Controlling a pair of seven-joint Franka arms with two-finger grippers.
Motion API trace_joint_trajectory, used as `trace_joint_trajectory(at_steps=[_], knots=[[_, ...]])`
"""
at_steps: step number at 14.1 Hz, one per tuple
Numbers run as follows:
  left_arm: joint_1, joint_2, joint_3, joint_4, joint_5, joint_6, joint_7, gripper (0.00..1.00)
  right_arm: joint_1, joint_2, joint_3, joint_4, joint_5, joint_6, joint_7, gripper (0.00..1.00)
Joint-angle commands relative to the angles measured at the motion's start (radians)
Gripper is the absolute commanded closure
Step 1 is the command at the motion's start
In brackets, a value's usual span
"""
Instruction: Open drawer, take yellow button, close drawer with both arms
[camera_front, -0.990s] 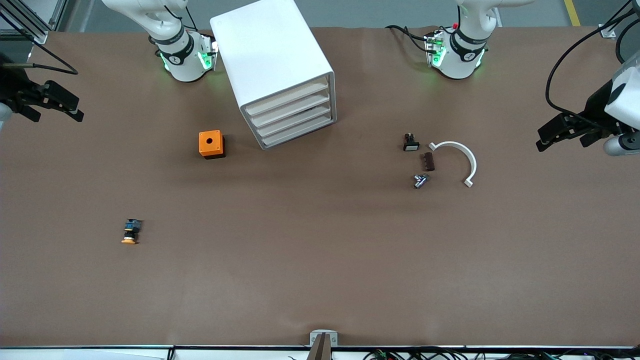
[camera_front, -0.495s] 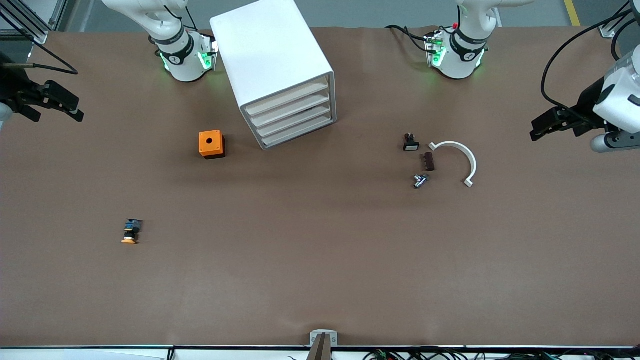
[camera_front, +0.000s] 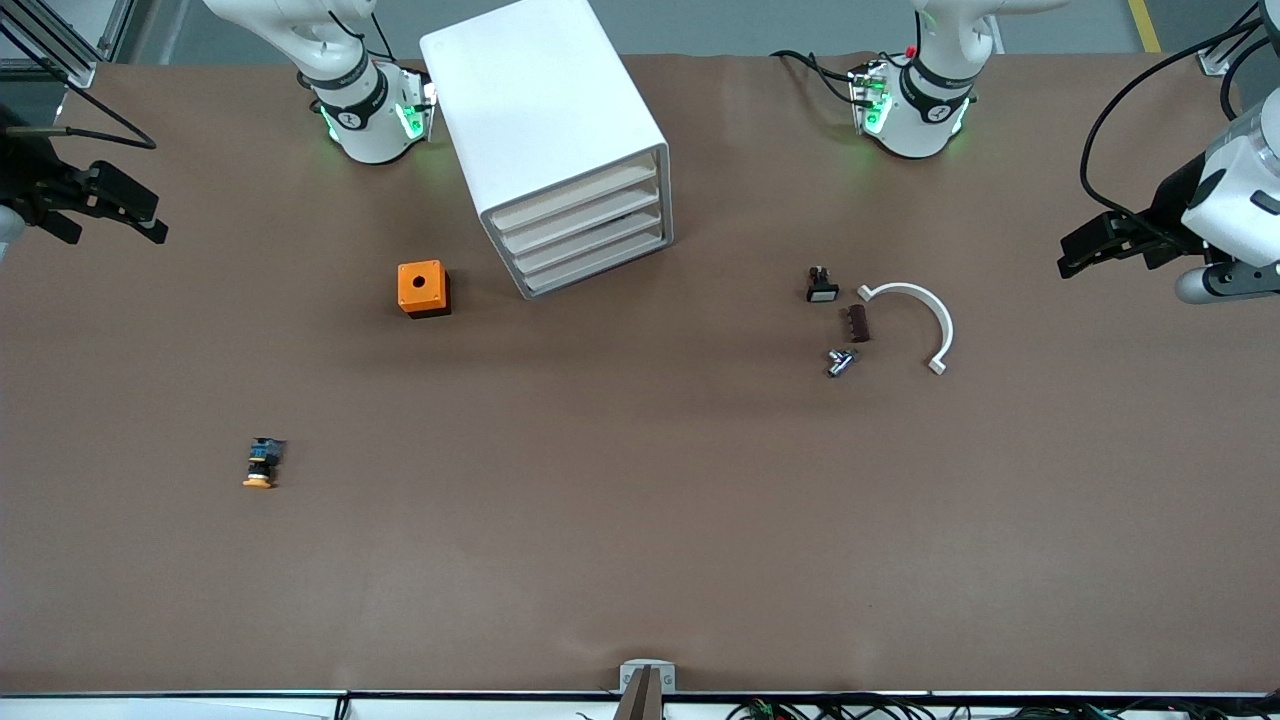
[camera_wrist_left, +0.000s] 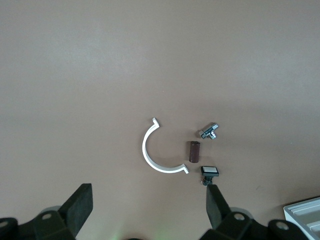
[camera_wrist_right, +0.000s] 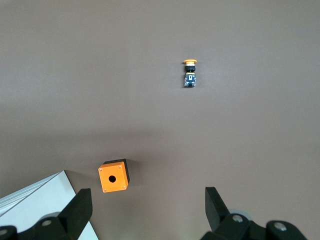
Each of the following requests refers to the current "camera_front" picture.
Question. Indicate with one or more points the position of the white drawer cabinet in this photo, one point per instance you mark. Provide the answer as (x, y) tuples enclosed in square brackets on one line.
[(540, 90)]

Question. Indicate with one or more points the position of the small brown terminal block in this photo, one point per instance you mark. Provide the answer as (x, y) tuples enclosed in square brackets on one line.
[(858, 325)]

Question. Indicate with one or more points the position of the aluminium frame profile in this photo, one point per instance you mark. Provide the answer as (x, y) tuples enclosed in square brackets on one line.
[(1214, 65), (80, 72)]

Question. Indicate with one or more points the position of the white plastic drawer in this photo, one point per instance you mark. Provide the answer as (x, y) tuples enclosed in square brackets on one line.
[(575, 197), (580, 219), (585, 242), (592, 265)]

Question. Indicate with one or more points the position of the grey metal bracket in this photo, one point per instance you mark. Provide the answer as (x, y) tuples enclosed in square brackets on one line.
[(667, 675)]

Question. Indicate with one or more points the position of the silver metal key switch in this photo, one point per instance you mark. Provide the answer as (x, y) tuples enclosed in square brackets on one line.
[(840, 363)]

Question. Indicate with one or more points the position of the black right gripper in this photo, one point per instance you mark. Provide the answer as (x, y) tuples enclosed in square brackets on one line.
[(30, 177)]

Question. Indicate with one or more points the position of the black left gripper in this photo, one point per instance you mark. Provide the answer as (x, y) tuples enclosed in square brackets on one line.
[(1167, 209)]

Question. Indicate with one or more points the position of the white curved bracket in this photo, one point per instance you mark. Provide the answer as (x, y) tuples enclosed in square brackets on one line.
[(947, 328)]

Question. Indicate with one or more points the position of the orange push button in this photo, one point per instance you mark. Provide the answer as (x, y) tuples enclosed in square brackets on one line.
[(262, 462)]

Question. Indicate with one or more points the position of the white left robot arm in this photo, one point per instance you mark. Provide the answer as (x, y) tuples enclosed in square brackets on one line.
[(930, 110)]

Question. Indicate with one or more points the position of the orange box with hole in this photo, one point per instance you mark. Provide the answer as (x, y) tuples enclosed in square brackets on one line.
[(408, 295)]

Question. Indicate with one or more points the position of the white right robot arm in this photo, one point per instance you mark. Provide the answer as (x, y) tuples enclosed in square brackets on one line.
[(360, 110)]

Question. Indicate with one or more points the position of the grey metal post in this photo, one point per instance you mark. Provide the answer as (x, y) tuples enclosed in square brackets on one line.
[(640, 700)]

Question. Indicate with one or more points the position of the black switch with white face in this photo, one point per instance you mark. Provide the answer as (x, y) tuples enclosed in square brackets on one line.
[(822, 292)]

